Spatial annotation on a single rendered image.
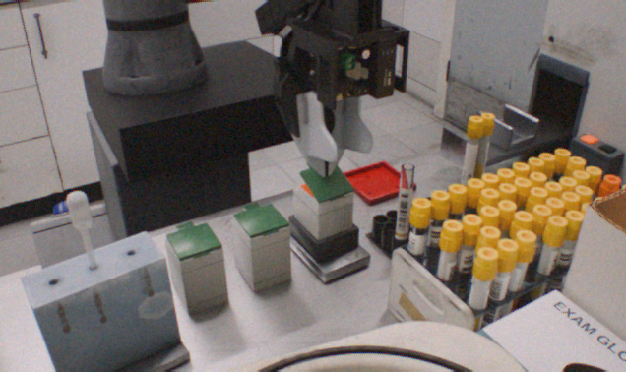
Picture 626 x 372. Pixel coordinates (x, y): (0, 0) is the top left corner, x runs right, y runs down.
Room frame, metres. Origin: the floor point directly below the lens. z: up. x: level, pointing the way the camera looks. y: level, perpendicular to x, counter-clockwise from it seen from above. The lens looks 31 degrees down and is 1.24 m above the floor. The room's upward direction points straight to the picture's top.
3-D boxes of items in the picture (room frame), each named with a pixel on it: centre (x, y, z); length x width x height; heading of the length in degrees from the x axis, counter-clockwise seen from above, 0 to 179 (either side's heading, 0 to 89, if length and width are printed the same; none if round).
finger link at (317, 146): (0.44, -0.01, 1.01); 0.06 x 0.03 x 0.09; 31
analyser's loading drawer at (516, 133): (0.66, -0.26, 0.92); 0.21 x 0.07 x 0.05; 119
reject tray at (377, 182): (0.60, -0.08, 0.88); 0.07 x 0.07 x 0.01; 29
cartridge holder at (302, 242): (0.47, -0.01, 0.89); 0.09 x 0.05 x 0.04; 32
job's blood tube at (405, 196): (0.46, -0.09, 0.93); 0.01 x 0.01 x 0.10; 30
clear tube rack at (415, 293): (0.39, -0.18, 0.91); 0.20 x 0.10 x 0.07; 119
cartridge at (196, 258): (0.40, 0.11, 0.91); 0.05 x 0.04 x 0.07; 29
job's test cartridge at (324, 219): (0.47, -0.01, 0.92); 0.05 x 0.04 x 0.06; 31
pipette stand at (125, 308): (0.32, 0.16, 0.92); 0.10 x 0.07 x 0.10; 126
